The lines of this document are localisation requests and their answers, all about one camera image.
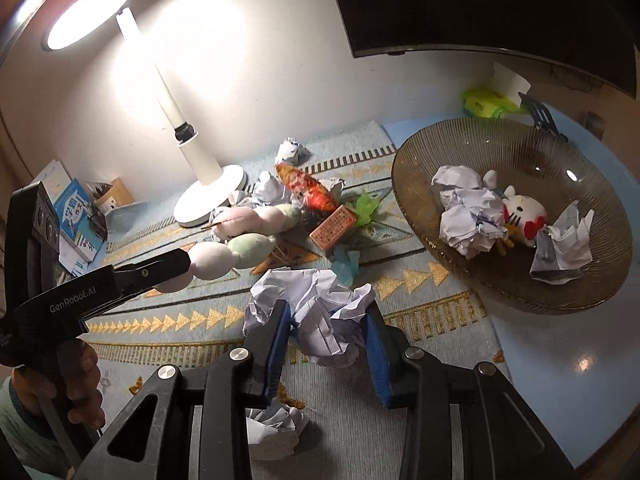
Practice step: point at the small crumpled paper ball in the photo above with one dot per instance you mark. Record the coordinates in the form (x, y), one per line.
(292, 151)
(452, 180)

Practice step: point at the large paper ball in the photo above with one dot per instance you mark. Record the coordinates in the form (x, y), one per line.
(310, 310)

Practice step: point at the small orange box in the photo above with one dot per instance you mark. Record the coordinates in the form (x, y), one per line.
(332, 227)

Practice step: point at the blue white box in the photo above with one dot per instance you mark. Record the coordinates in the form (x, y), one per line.
(75, 210)

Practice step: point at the green tissue pack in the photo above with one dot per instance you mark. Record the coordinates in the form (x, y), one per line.
(480, 102)

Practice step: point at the pink dango plush skewer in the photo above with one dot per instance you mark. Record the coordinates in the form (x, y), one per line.
(235, 220)

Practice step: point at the blue patterned mat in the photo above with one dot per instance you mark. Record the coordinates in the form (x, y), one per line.
(200, 320)

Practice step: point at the wall outlet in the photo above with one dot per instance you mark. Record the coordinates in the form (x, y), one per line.
(594, 122)

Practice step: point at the wicker waste basket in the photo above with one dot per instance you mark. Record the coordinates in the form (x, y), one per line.
(500, 145)

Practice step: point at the small cardboard box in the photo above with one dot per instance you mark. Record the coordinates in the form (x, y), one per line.
(112, 195)

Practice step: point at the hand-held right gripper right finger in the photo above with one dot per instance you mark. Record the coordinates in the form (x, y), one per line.
(376, 355)

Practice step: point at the white desk lamp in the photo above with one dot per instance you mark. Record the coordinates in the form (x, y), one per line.
(200, 160)

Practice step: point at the flat crumpled paper sheet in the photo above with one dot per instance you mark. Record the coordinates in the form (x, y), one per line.
(562, 247)

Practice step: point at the green plastic leaf toy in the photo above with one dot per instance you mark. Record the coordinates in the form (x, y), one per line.
(367, 207)

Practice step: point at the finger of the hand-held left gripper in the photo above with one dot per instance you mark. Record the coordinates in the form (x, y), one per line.
(155, 269)
(115, 304)

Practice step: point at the white cat plush toy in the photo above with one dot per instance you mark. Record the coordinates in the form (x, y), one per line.
(522, 212)

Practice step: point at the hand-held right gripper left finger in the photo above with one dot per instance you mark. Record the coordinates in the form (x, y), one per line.
(279, 345)

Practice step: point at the blue translucent plastic toy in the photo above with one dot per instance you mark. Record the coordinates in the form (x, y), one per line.
(346, 262)

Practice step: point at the black monitor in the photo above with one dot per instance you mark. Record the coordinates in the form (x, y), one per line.
(475, 5)

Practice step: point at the orange snack packet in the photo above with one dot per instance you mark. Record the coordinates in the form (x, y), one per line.
(310, 187)

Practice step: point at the white green dango plush skewer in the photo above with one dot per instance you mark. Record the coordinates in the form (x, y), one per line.
(215, 260)

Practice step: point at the person's left hand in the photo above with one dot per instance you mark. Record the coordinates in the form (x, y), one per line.
(82, 380)

